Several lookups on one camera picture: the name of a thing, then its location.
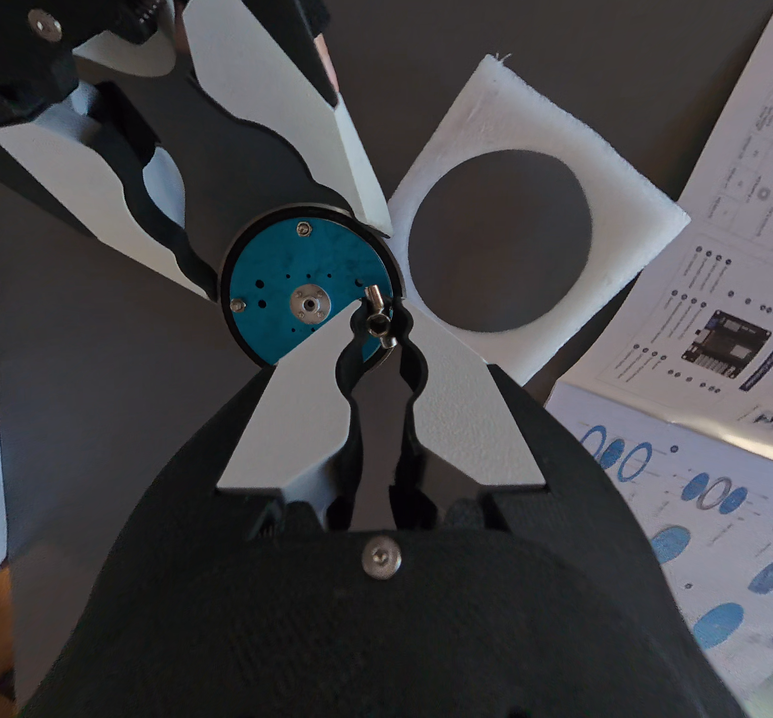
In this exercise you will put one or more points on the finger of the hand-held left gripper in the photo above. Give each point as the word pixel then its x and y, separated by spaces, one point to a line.
pixel 259 66
pixel 72 174

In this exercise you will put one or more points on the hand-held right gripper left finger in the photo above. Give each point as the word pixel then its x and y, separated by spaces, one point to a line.
pixel 296 422

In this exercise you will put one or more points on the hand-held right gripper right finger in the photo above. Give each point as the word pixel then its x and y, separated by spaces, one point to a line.
pixel 477 422

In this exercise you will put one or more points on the metal cross socket wrench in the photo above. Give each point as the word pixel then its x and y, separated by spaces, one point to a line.
pixel 377 322

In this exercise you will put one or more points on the blue disc with black rim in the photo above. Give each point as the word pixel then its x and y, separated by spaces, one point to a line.
pixel 272 259

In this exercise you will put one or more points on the person's left hand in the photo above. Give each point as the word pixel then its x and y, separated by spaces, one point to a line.
pixel 328 63

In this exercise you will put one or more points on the instruction sheet with circuit board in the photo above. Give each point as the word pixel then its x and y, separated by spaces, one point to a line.
pixel 694 283

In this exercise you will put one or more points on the white foam sheet with hole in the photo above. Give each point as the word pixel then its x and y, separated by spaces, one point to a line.
pixel 543 114

